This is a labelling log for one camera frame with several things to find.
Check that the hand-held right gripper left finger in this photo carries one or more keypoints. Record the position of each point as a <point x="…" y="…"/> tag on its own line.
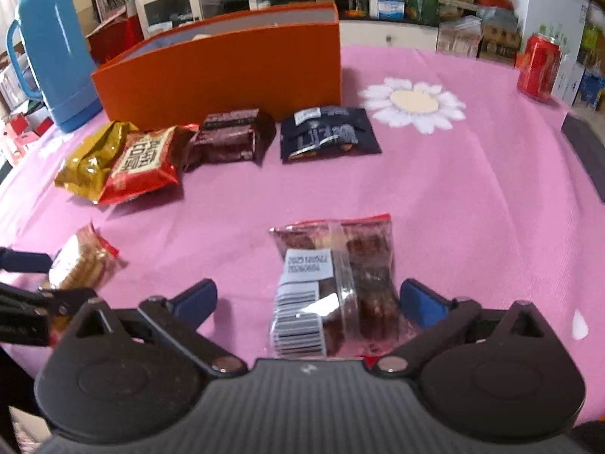
<point x="196" y="302"/>

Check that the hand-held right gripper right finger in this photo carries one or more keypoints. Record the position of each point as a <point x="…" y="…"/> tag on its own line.
<point x="420" y="305"/>

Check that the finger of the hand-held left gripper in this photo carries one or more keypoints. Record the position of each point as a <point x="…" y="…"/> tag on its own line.
<point x="28" y="302"/>
<point x="26" y="261"/>

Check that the red-edged cracker packet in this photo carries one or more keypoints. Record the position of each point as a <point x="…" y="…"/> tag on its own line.
<point x="82" y="260"/>

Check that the clear dark red snack packet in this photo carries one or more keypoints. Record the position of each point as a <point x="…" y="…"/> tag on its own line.
<point x="364" y="265"/>

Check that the brown snack packet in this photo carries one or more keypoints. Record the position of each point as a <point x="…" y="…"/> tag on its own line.
<point x="227" y="142"/>

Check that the orange cardboard box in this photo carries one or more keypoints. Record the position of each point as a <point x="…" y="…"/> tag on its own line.
<point x="227" y="71"/>

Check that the golden translucent snack packet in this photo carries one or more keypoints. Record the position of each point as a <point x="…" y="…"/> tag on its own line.
<point x="90" y="165"/>

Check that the pink flower-print tablecloth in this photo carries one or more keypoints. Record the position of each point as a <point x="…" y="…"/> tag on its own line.
<point x="472" y="198"/>

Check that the dark navy snack packet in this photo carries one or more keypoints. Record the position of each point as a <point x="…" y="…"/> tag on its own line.
<point x="326" y="137"/>

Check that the blue thermos jug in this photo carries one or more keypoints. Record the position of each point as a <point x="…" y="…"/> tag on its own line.
<point x="56" y="47"/>

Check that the dark grey flat box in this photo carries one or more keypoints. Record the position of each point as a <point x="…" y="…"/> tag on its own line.
<point x="586" y="151"/>

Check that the red cardboard box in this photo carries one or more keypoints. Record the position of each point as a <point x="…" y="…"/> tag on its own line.
<point x="113" y="38"/>

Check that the red soda can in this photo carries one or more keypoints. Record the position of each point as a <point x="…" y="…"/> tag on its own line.
<point x="539" y="68"/>

